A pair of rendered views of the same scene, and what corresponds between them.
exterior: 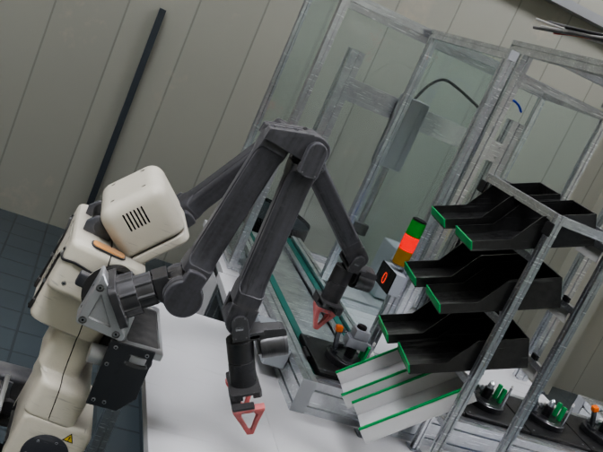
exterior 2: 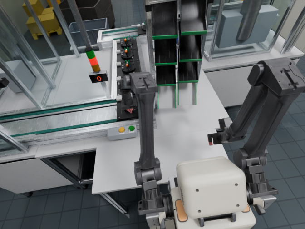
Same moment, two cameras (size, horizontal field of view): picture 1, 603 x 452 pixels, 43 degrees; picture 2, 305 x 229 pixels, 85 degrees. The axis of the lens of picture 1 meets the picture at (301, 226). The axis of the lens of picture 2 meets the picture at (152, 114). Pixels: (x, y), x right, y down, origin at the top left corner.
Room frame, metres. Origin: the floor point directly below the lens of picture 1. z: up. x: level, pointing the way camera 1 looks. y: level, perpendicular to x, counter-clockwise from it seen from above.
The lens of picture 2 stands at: (1.75, 0.54, 1.93)
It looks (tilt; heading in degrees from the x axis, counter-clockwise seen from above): 50 degrees down; 287
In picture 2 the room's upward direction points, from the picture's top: 7 degrees counter-clockwise
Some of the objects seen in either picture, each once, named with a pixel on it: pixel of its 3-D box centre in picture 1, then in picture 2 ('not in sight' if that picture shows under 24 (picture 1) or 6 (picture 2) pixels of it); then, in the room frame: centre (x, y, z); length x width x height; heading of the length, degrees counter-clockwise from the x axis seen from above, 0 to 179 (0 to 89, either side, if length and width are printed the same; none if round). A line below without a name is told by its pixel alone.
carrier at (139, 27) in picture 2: not in sight; (146, 25); (2.36, -1.64, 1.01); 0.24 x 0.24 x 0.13; 20
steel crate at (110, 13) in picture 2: not in sight; (89, 18); (4.27, -3.37, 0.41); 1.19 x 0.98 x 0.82; 100
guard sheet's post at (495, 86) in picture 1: (434, 210); (86, 39); (2.40, -0.36, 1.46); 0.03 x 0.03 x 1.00; 20
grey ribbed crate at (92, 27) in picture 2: not in sight; (90, 32); (3.45, -2.00, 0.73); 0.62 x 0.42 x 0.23; 20
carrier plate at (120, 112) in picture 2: (344, 364); (131, 106); (2.17, -0.28, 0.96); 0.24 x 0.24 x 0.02; 20
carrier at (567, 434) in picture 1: (548, 409); (126, 52); (2.42, -0.99, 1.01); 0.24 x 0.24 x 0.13; 20
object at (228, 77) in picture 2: not in sight; (228, 75); (1.22, -1.49, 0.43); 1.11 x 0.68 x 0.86; 20
